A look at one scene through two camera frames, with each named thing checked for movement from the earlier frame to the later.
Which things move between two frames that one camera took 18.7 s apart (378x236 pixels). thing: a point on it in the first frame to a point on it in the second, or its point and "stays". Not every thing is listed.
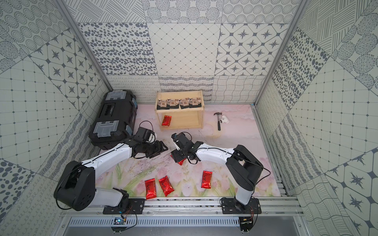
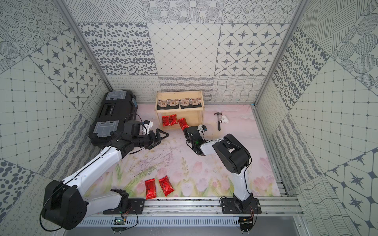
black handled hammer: x=218 y=113 stays
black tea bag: x=184 y=103 stays
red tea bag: x=167 y=120 stays
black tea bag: x=162 y=104 stays
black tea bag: x=173 y=103 stays
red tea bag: x=180 y=162 to x=173 y=120
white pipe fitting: x=224 y=119 stays
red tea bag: x=206 y=182 to x=183 y=123
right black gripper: x=175 y=156 to x=186 y=133
